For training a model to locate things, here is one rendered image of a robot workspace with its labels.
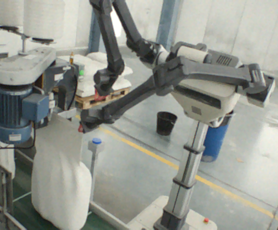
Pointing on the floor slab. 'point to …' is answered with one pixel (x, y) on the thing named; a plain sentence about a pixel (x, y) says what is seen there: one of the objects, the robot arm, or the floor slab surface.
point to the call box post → (93, 173)
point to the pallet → (84, 103)
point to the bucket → (165, 122)
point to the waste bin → (215, 138)
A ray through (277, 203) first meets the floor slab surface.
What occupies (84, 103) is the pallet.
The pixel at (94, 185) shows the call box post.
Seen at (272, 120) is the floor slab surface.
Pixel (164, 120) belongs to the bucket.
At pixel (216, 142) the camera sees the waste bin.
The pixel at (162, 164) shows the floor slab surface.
